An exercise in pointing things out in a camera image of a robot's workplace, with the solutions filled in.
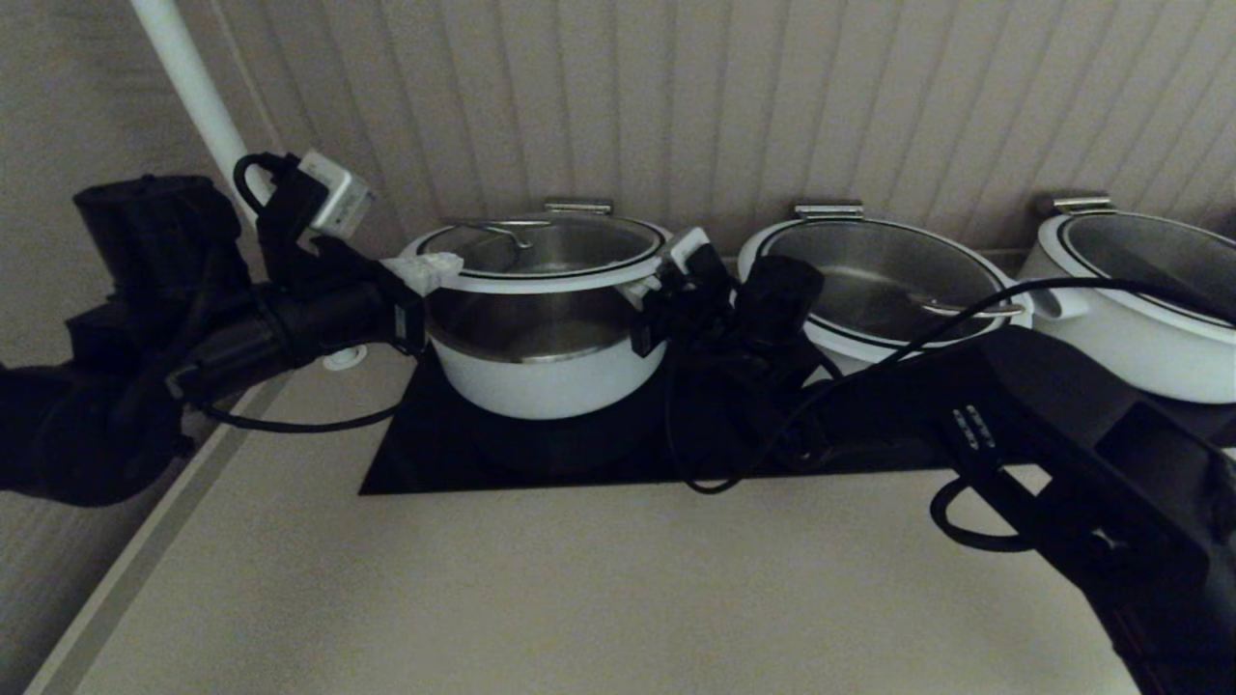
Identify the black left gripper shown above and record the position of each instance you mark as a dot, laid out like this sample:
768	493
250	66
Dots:
396	309

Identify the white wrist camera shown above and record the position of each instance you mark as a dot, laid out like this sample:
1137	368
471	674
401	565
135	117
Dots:
338	193
688	249

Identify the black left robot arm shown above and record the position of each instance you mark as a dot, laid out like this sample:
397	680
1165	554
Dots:
126	328

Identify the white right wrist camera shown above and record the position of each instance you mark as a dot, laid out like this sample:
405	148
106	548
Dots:
688	249

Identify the white vertical pipe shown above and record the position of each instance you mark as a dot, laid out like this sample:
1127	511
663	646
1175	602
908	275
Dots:
198	97

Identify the white round pipe flange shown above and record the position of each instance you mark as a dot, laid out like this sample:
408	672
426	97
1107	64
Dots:
345	358

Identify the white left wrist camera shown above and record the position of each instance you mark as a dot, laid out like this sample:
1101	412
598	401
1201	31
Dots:
338	193

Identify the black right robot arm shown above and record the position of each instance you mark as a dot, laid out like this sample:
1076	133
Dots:
1062	454

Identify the white cooking pot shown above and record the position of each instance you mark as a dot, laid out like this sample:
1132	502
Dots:
1159	362
850	352
550	381

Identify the long black glass cooktop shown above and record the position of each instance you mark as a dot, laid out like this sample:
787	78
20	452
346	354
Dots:
541	454

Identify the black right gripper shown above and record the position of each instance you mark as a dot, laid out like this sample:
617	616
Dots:
690	309

